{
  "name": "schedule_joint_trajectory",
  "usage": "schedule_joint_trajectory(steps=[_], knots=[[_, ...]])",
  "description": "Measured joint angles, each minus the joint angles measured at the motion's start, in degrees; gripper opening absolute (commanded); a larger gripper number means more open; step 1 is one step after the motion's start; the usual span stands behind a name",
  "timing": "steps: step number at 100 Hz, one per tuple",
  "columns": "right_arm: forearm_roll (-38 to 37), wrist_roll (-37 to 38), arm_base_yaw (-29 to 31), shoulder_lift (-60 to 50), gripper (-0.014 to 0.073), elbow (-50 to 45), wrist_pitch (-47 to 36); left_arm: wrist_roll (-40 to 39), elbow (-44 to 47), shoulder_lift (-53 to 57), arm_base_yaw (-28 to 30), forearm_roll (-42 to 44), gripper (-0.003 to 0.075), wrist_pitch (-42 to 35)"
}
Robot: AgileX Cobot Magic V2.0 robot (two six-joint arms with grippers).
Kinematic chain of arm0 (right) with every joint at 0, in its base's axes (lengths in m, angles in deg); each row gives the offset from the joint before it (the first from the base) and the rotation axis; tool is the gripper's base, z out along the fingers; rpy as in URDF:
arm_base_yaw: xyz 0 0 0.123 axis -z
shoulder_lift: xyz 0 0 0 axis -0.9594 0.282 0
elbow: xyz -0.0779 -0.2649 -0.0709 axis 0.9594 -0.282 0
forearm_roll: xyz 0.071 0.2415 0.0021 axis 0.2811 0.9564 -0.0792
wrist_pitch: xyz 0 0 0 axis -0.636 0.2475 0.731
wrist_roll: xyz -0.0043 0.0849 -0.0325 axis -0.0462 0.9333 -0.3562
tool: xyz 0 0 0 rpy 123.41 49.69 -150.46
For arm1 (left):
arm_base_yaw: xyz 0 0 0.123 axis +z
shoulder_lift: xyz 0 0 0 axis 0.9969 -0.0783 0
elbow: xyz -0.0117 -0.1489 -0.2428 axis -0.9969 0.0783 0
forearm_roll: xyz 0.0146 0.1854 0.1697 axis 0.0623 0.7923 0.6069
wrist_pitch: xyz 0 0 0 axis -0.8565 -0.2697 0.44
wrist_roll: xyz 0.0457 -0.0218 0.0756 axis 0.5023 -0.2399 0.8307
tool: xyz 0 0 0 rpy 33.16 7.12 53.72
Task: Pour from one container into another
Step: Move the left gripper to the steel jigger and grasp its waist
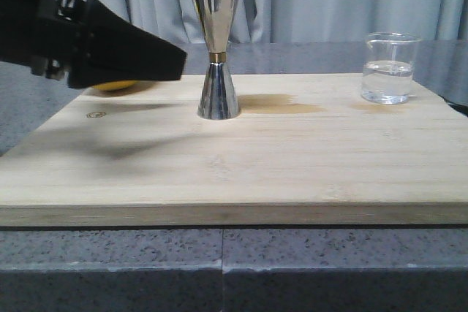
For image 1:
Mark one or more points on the yellow lemon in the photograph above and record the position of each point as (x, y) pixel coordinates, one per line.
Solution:
(115, 86)

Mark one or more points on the light wooden cutting board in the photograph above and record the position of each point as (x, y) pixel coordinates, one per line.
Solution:
(306, 149)

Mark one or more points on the silver double-cone jigger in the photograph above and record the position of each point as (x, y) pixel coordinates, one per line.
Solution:
(218, 100)

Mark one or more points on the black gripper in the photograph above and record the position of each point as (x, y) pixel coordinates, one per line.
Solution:
(85, 42)

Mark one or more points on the clear glass beaker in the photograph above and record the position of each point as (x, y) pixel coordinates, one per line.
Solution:
(389, 67)

